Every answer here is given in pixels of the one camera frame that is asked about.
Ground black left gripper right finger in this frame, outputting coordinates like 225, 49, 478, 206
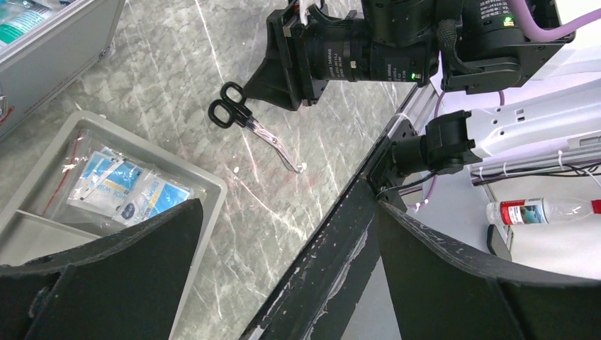
377, 203, 600, 339

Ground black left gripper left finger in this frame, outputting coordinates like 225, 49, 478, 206
1, 199, 203, 339

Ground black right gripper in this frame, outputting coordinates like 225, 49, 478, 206
243, 1, 438, 111

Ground black handled scissors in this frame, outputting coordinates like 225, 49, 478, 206
208, 81, 303, 174

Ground alcohol wipes zip bag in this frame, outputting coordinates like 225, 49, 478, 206
35, 129, 207, 230

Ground blue white mask pack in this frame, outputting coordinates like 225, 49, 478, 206
1, 0, 72, 49

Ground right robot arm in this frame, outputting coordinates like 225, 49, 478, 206
242, 1, 600, 177

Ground grey metal medicine case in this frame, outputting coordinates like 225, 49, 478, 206
1, 1, 125, 137

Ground grey plastic divided tray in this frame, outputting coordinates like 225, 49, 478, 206
0, 110, 229, 340

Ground clear water bottle red label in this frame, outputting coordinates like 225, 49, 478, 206
485, 198, 600, 226

